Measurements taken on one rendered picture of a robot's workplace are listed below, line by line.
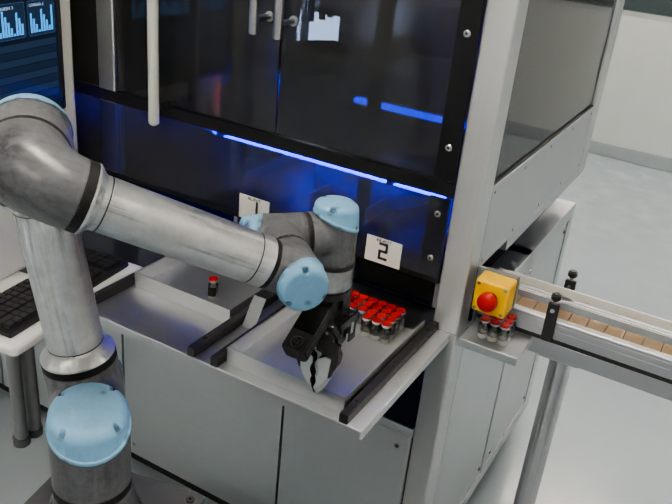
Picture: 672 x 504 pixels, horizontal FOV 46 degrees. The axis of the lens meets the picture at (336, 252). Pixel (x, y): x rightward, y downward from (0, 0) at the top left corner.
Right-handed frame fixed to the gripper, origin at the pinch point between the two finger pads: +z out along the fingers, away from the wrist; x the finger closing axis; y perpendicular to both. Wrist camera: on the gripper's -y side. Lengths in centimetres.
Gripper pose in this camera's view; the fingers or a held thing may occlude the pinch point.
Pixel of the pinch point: (313, 388)
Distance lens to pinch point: 141.9
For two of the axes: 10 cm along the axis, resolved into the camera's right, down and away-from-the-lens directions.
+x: -8.6, -2.9, 4.2
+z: -0.9, 9.0, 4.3
